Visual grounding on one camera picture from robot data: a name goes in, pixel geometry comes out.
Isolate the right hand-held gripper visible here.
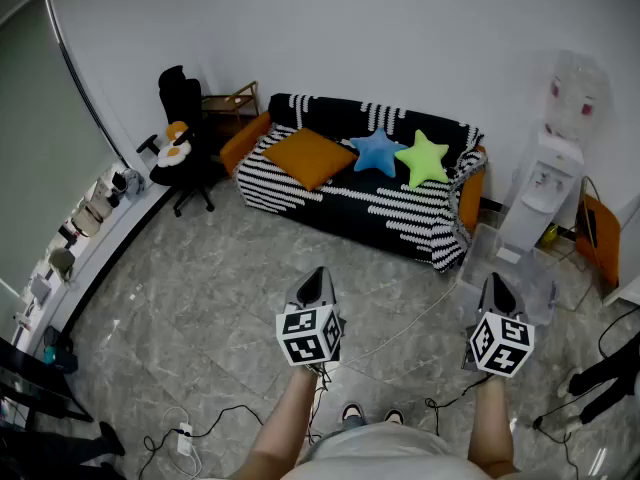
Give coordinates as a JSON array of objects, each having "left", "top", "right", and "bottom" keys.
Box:
[{"left": 460, "top": 272, "right": 536, "bottom": 380}]

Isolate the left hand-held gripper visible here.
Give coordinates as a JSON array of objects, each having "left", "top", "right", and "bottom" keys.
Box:
[{"left": 275, "top": 266, "right": 347, "bottom": 368}]

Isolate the clear plastic storage bin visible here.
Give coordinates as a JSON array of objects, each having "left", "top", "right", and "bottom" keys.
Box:
[{"left": 455, "top": 222, "right": 559, "bottom": 327}]

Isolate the orange square cushion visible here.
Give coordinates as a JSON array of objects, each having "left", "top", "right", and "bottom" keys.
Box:
[{"left": 260, "top": 127, "right": 359, "bottom": 193}]

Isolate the blue star pillow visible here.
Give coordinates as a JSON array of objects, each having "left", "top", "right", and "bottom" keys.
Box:
[{"left": 348, "top": 126, "right": 409, "bottom": 179}]

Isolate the green star pillow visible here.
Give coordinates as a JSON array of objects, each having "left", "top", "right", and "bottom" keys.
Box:
[{"left": 393, "top": 128, "right": 451, "bottom": 191}]

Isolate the person's right forearm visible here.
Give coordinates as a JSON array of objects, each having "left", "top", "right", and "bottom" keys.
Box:
[{"left": 467, "top": 375, "right": 521, "bottom": 479}]

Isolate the person's left forearm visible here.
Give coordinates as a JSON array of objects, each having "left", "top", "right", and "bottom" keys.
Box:
[{"left": 229, "top": 365, "right": 321, "bottom": 480}]

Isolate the white box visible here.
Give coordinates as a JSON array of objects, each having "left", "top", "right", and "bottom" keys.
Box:
[{"left": 28, "top": 273, "right": 53, "bottom": 303}]

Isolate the black white striped sofa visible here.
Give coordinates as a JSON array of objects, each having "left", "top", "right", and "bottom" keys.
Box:
[{"left": 234, "top": 92, "right": 489, "bottom": 273}]

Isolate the white water dispenser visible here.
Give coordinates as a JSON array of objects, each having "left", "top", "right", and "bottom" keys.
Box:
[{"left": 497, "top": 130, "right": 586, "bottom": 254}]

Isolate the white sink cabinet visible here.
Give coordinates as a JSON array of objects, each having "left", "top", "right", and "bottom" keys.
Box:
[{"left": 602, "top": 202, "right": 640, "bottom": 307}]

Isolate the orange sofa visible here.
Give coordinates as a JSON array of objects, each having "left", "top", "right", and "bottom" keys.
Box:
[{"left": 219, "top": 111, "right": 487, "bottom": 234}]

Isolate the person's grey shirt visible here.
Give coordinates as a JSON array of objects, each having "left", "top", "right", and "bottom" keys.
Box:
[{"left": 282, "top": 421, "right": 501, "bottom": 480}]

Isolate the white power strip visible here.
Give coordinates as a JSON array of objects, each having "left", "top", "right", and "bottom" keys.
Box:
[{"left": 175, "top": 421, "right": 194, "bottom": 457}]

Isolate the fried egg shaped plush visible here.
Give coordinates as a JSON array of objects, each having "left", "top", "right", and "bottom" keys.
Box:
[{"left": 156, "top": 120, "right": 194, "bottom": 168}]

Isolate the wooden side shelf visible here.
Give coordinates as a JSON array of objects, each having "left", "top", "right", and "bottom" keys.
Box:
[{"left": 199, "top": 80, "right": 261, "bottom": 139}]

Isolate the grey cloth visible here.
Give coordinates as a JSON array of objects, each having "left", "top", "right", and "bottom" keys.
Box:
[{"left": 121, "top": 167, "right": 147, "bottom": 198}]

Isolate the clear water jug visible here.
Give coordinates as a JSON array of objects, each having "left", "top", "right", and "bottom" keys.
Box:
[{"left": 542, "top": 50, "right": 614, "bottom": 142}]

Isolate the black office chair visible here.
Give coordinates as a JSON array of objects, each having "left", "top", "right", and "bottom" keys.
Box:
[{"left": 135, "top": 65, "right": 224, "bottom": 218}]

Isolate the beige bag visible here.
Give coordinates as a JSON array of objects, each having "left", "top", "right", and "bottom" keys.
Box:
[{"left": 73, "top": 175, "right": 121, "bottom": 238}]

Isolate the grey-green bag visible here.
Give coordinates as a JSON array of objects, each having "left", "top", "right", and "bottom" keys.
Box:
[{"left": 48, "top": 247, "right": 77, "bottom": 285}]

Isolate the black table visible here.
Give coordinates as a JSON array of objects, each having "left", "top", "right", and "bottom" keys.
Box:
[{"left": 0, "top": 336, "right": 95, "bottom": 427}]

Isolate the grey-green roller blind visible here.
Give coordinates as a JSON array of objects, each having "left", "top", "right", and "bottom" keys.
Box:
[{"left": 0, "top": 0, "right": 124, "bottom": 294}]

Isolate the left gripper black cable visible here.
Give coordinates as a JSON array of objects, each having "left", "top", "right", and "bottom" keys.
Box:
[{"left": 305, "top": 362, "right": 335, "bottom": 444}]

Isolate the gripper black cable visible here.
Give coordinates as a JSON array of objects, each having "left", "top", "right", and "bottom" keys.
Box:
[
  {"left": 305, "top": 362, "right": 335, "bottom": 444},
  {"left": 424, "top": 373, "right": 494, "bottom": 437}
]

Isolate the white floor cable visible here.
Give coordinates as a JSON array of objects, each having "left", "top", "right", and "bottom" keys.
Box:
[{"left": 339, "top": 280, "right": 459, "bottom": 367}]

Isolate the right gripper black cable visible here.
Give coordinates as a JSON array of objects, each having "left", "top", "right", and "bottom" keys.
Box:
[{"left": 424, "top": 373, "right": 494, "bottom": 437}]

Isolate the gold wire chair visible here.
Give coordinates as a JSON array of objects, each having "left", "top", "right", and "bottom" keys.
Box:
[{"left": 574, "top": 175, "right": 624, "bottom": 289}]

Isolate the black power strip cable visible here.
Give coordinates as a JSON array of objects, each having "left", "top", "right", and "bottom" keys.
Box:
[{"left": 137, "top": 404, "right": 265, "bottom": 479}]

